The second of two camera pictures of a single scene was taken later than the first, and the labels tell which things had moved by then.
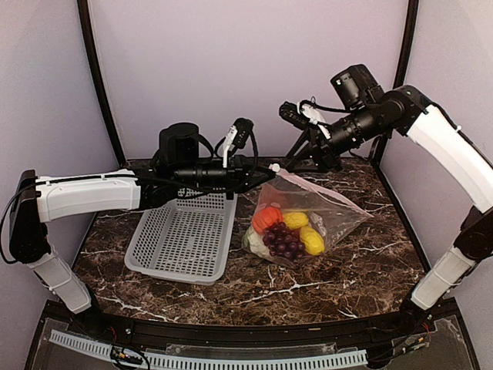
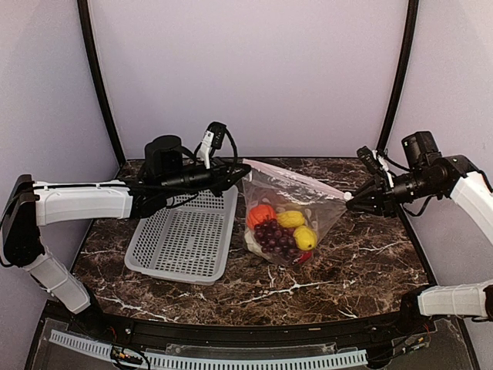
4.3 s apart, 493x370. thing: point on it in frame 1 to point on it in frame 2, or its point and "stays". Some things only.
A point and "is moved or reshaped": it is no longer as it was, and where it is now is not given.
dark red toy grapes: x=281 y=240 is moved or reshaped
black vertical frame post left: x=85 y=19 stays
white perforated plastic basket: x=188 y=238 stays
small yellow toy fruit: x=313 y=242 is moved or reshaped
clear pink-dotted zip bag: x=292 y=222 is moved or reshaped
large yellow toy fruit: x=296 y=220 is moved or reshaped
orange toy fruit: x=265 y=216 is moved or reshaped
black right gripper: x=318 y=147 to x=387 y=201
